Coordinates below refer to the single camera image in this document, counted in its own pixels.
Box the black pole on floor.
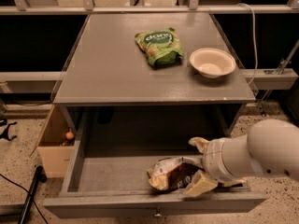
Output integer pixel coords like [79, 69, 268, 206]
[18, 166, 46, 224]

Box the white cable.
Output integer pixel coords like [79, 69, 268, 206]
[236, 2, 260, 87]

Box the white bowl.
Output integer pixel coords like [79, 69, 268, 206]
[190, 48, 236, 78]

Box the metal railing frame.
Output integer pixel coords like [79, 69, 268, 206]
[0, 0, 299, 16]

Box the grey cabinet counter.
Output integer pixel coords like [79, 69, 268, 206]
[54, 13, 254, 150]

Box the black clamp tool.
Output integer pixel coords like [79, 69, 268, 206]
[0, 119, 17, 141]

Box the black floor cable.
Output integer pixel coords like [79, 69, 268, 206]
[0, 173, 50, 224]

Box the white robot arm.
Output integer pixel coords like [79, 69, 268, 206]
[185, 119, 299, 197]

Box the small orange ball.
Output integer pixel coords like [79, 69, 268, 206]
[65, 132, 74, 140]

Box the cardboard box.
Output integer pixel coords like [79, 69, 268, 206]
[33, 105, 77, 178]

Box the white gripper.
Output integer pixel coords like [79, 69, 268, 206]
[184, 137, 236, 197]

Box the green chip bag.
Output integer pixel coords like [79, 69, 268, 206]
[135, 28, 184, 68]

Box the grey open drawer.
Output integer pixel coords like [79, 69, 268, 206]
[44, 139, 266, 218]

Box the brown chip bag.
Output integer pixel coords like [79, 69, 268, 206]
[146, 156, 249, 191]

